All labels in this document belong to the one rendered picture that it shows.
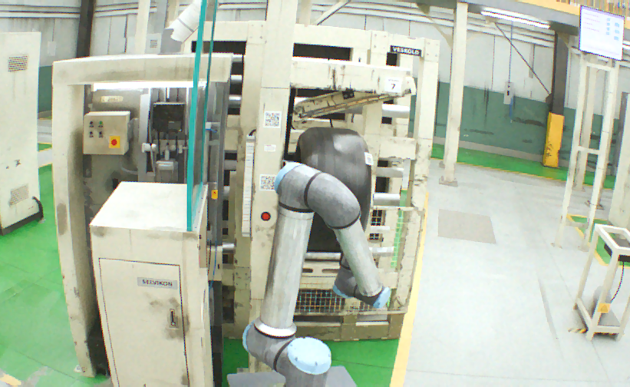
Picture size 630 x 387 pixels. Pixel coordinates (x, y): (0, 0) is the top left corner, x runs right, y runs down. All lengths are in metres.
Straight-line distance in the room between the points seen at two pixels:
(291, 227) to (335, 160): 0.72
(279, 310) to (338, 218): 0.40
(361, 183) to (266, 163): 0.44
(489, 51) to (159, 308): 10.54
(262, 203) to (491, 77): 9.60
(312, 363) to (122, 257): 0.73
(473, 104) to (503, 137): 1.00
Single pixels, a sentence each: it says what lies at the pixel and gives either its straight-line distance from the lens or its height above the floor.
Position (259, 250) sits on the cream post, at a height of 0.89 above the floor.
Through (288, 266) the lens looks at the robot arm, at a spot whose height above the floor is 1.17.
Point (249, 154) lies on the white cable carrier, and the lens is 2.43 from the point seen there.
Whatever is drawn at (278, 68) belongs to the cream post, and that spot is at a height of 1.75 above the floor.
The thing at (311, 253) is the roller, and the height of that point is 0.91.
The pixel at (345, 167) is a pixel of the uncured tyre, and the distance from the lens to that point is 2.32.
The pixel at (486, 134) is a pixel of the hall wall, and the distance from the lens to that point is 11.72.
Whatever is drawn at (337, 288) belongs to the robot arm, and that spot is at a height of 0.96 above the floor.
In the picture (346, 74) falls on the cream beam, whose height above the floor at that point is 1.72.
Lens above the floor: 1.87
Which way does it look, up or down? 16 degrees down
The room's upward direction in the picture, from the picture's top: 5 degrees clockwise
